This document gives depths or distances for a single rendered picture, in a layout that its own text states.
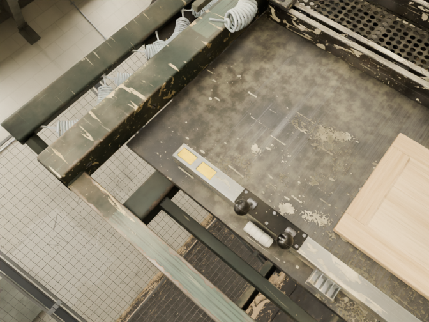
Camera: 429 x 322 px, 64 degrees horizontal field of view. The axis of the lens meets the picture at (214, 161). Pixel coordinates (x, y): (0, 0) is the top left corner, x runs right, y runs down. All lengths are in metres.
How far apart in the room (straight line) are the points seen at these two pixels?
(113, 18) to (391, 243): 5.53
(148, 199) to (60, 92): 0.69
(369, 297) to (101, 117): 0.82
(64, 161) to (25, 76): 4.80
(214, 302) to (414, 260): 0.51
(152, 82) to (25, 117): 0.63
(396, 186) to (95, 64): 1.20
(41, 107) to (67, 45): 4.37
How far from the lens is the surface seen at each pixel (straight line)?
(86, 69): 1.55
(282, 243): 0.78
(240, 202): 0.79
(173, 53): 1.10
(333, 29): 1.28
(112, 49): 1.59
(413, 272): 1.01
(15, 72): 5.77
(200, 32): 1.16
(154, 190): 1.02
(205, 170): 0.94
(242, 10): 1.06
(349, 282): 0.92
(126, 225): 0.91
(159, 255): 0.88
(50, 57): 5.79
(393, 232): 1.02
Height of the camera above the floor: 1.84
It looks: 12 degrees down
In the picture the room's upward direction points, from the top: 43 degrees counter-clockwise
